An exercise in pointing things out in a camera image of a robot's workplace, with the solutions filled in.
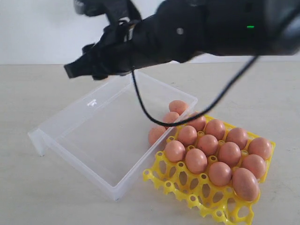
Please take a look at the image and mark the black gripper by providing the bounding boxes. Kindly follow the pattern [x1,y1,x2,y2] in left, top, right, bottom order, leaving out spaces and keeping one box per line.
[64,0,209,81]

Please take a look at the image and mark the clear plastic storage box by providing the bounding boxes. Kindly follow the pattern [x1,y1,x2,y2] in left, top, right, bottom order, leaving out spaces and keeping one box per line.
[29,71,198,201]

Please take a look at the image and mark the brown egg top back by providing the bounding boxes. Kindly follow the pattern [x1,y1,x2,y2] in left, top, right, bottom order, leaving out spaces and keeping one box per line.
[148,126,166,146]

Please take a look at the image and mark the brown egg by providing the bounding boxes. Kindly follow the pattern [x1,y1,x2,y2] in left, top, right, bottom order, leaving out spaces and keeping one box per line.
[177,126,197,147]
[241,154,267,179]
[232,168,260,202]
[185,148,208,174]
[208,162,232,187]
[226,127,248,150]
[168,100,188,115]
[247,137,272,160]
[148,126,166,146]
[165,140,186,163]
[196,135,218,157]
[205,119,226,140]
[217,142,241,167]
[187,116,206,132]

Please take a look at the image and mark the brown egg edge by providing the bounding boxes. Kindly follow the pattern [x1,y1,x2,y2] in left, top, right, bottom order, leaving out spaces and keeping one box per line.
[163,112,180,123]

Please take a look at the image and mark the yellow plastic egg tray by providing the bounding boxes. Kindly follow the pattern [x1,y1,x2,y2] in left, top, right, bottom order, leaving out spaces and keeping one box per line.
[143,122,275,225]

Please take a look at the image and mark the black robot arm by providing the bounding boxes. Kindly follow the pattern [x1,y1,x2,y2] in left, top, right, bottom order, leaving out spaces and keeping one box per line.
[64,0,300,80]

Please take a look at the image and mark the black cable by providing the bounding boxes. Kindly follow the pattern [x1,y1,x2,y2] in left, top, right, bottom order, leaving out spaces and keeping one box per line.
[130,7,296,128]

